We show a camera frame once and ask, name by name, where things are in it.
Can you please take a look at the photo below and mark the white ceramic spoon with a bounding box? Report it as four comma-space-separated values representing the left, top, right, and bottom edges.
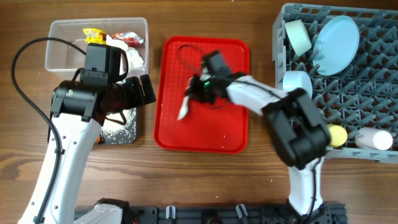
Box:
177, 96, 189, 121

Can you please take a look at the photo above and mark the white tissue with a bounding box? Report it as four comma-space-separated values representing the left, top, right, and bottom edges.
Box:
106, 35, 144, 70

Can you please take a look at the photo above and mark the red snack wrapper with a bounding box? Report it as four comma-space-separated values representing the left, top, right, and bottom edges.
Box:
111, 31, 145, 47

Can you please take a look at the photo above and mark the yellow snack wrapper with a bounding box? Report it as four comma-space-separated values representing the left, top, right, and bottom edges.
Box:
83, 28, 107, 44

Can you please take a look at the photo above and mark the blue bowl with rice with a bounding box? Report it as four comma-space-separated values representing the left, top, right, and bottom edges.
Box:
282, 71, 313, 98

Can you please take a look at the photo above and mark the green bowl with food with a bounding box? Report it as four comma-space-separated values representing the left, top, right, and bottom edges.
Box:
285, 20, 312, 57

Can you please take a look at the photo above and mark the light blue plate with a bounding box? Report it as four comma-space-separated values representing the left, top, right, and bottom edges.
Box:
312, 16, 359, 76

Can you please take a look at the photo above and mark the yellow plastic cup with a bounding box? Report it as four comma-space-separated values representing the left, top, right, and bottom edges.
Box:
327, 124, 348, 147

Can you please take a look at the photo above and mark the pink plastic cup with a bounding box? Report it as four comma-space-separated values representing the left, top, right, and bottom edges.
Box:
355, 128, 393, 151

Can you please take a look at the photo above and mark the orange carrot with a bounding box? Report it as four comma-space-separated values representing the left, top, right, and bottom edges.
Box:
95, 135, 104, 144

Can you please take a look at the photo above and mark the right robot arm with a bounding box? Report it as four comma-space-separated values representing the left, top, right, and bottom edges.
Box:
184, 50, 331, 223

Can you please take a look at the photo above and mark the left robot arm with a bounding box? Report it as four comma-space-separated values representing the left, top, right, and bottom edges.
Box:
14, 44, 156, 223

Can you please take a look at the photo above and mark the grey dishwasher rack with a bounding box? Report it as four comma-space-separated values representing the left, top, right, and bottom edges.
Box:
272, 3, 397, 164

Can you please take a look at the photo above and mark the black plastic tray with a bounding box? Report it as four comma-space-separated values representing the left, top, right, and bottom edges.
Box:
51, 83, 136, 146

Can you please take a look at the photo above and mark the spilled white rice pile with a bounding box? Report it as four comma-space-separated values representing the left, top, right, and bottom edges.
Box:
100, 108, 137, 145

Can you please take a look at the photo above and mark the red serving tray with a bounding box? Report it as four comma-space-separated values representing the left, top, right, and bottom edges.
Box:
154, 36, 250, 154

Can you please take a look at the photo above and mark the clear plastic bin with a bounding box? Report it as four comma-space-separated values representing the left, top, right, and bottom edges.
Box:
45, 17, 149, 80

